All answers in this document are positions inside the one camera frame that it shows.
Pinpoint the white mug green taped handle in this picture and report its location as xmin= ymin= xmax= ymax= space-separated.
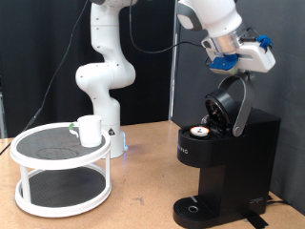
xmin=68 ymin=114 xmax=104 ymax=149

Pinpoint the gray metal frame post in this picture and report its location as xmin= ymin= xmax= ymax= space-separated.
xmin=0 ymin=91 xmax=7 ymax=139

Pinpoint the white two-tier turntable shelf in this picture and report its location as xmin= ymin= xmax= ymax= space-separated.
xmin=9 ymin=121 xmax=113 ymax=219

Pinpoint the blue cable clip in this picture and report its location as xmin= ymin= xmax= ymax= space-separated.
xmin=255 ymin=33 xmax=275 ymax=51

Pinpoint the black tape strip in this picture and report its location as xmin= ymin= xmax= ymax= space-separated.
xmin=243 ymin=210 xmax=270 ymax=229

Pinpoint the black backdrop curtain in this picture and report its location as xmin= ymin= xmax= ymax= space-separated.
xmin=0 ymin=0 xmax=176 ymax=139

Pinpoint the black power cord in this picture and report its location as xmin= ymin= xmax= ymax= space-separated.
xmin=266 ymin=194 xmax=290 ymax=207

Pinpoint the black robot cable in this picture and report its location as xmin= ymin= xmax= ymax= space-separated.
xmin=0 ymin=0 xmax=267 ymax=156

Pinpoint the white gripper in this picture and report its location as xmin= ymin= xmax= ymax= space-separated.
xmin=234 ymin=42 xmax=276 ymax=81

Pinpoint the black Keurig coffee machine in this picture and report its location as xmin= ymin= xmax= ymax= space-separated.
xmin=173 ymin=0 xmax=305 ymax=216
xmin=173 ymin=73 xmax=282 ymax=229

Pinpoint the orange rimmed coffee pod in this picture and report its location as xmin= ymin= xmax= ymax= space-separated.
xmin=189 ymin=125 xmax=211 ymax=138

